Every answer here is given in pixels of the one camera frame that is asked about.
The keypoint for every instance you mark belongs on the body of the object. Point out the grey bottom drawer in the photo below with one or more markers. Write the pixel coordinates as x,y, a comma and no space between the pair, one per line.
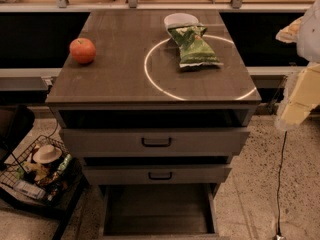
159,212

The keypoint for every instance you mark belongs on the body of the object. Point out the grey drawer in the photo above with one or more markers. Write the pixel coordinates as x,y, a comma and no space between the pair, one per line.
159,212
132,175
154,142

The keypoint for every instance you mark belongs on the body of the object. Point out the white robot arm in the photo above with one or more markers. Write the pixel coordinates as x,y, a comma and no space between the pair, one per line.
302,89

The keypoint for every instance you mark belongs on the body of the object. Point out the grey three-drawer cabinet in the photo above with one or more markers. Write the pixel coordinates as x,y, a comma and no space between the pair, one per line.
135,82

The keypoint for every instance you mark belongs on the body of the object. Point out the grey top drawer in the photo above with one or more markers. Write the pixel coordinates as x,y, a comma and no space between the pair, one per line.
154,142

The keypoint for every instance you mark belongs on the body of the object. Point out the grey middle drawer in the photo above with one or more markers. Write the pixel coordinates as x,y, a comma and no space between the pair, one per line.
132,175

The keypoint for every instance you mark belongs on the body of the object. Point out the green chip bag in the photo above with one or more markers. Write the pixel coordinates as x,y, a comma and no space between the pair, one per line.
194,50

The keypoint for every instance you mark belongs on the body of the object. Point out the white bowl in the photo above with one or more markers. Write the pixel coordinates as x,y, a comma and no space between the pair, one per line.
179,19

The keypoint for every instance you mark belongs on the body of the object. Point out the red apple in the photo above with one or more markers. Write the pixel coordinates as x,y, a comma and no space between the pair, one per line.
82,50

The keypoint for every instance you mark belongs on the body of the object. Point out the green bottle in basket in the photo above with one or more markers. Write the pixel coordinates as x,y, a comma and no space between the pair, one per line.
62,167

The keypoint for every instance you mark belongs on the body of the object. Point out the white cap in basket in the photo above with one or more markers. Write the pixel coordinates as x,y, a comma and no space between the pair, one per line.
47,154

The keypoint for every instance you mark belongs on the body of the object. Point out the black low side table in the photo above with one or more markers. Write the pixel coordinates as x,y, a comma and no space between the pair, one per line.
60,209

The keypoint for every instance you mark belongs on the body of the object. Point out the white packet in basket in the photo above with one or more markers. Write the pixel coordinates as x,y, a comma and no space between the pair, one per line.
29,190

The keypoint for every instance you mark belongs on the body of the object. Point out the black wire basket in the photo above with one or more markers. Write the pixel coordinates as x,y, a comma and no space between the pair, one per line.
44,176

